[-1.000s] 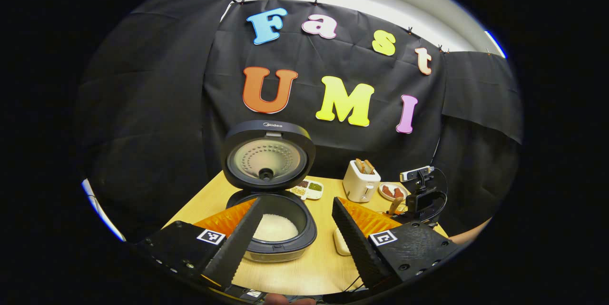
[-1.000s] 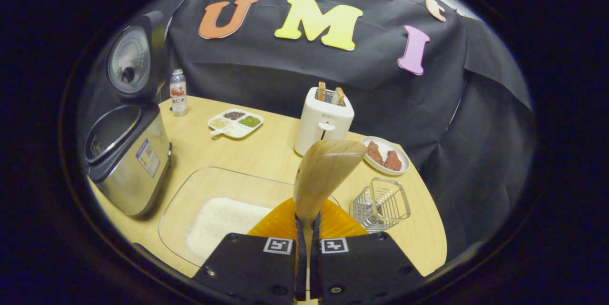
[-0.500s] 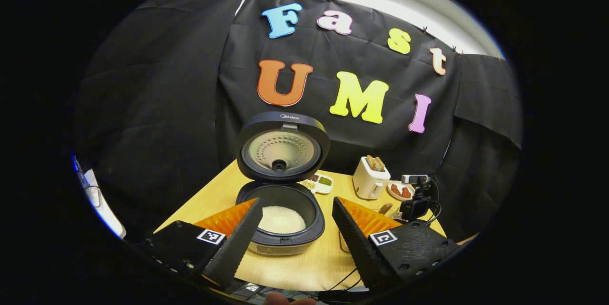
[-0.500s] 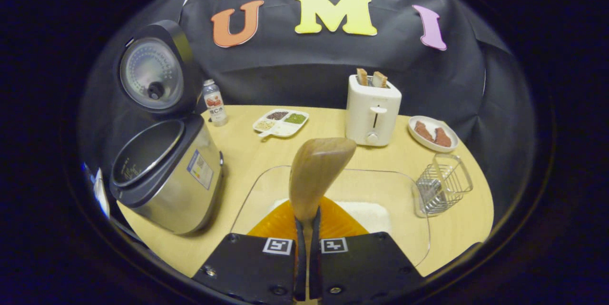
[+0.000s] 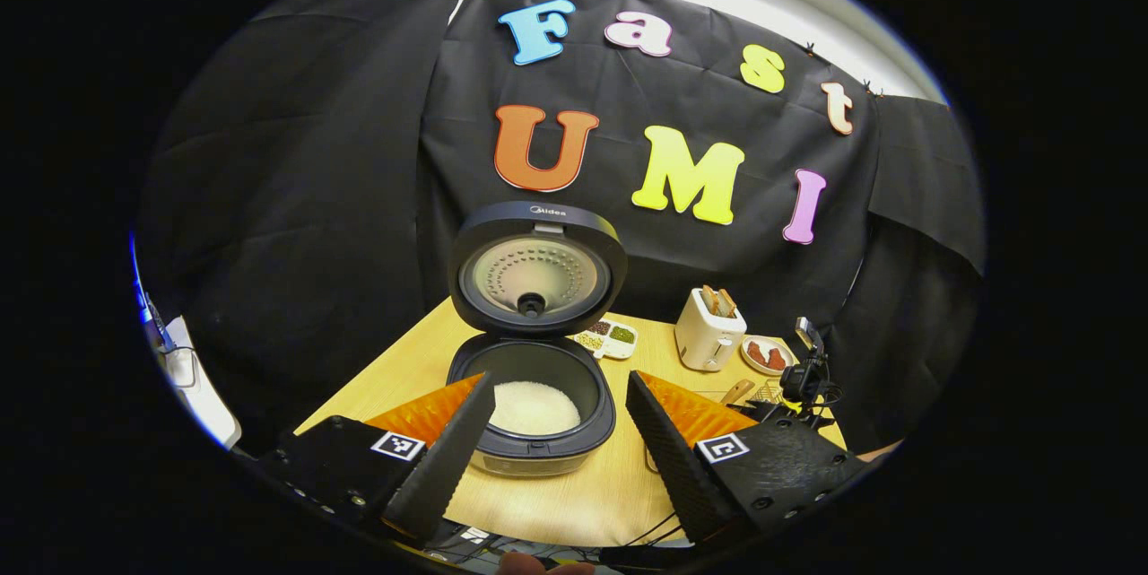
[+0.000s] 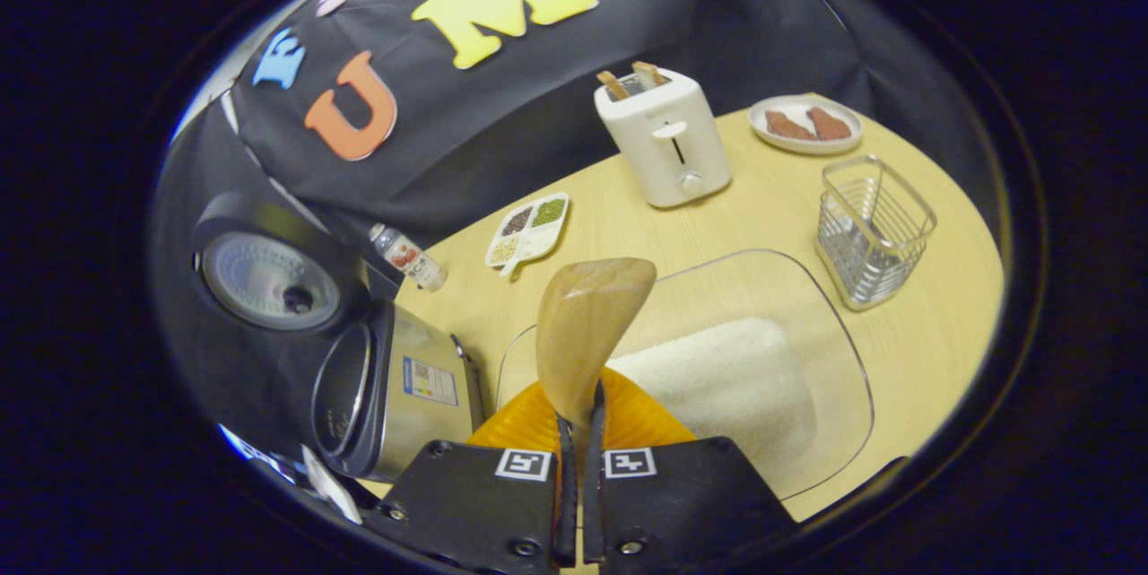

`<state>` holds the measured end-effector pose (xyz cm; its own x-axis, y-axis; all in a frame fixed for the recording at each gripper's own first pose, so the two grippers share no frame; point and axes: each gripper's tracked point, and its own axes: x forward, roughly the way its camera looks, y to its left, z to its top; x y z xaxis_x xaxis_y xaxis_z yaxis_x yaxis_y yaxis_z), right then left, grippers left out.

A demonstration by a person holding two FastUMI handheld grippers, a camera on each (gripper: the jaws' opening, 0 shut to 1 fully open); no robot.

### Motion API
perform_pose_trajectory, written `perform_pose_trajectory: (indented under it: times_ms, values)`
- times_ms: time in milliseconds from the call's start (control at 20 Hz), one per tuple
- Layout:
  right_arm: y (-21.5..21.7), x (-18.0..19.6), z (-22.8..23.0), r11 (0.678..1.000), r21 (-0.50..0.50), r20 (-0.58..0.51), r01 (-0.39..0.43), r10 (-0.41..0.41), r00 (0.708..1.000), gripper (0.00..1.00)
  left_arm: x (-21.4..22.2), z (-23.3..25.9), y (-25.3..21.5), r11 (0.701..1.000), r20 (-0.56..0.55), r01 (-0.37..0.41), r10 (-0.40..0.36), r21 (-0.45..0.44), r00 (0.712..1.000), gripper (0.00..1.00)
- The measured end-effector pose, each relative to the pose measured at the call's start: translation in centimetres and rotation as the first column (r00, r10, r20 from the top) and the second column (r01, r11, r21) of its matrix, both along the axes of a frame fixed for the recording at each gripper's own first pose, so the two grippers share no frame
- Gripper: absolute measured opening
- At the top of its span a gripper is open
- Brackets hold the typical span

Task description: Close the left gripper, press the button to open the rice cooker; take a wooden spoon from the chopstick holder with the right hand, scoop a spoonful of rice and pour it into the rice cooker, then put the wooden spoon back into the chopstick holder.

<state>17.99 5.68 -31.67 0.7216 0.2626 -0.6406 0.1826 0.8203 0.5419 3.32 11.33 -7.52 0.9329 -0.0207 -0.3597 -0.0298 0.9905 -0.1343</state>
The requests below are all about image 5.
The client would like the white rice heap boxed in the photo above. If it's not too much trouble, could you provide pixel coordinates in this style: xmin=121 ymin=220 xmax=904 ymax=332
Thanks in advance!
xmin=489 ymin=380 xmax=582 ymax=437

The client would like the small white plate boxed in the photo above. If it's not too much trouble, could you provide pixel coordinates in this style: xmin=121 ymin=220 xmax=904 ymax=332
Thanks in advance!
xmin=740 ymin=335 xmax=796 ymax=376

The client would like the white divided bean dish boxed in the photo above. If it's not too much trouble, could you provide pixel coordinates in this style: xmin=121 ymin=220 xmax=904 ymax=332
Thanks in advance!
xmin=574 ymin=319 xmax=639 ymax=361

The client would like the dark grey rice cooker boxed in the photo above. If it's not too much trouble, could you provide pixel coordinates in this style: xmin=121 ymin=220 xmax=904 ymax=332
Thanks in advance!
xmin=446 ymin=201 xmax=629 ymax=479

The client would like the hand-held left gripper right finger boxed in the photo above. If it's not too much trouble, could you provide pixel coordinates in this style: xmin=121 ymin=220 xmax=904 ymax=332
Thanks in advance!
xmin=625 ymin=370 xmax=871 ymax=549

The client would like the computer monitor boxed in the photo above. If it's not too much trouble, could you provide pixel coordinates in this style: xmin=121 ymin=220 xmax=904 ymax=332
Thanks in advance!
xmin=130 ymin=234 xmax=155 ymax=327

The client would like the white side desk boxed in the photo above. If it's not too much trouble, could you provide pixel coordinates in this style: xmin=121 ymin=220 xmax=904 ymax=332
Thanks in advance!
xmin=161 ymin=317 xmax=243 ymax=450

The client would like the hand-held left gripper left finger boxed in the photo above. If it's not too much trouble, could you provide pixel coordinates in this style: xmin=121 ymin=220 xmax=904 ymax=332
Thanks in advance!
xmin=256 ymin=371 xmax=497 ymax=545

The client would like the white toaster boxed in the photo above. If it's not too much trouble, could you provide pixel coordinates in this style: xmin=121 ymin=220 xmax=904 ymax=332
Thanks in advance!
xmin=674 ymin=286 xmax=747 ymax=372

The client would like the black backdrop cloth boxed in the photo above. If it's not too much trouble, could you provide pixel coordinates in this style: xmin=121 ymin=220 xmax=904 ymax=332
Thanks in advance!
xmin=135 ymin=0 xmax=987 ymax=459

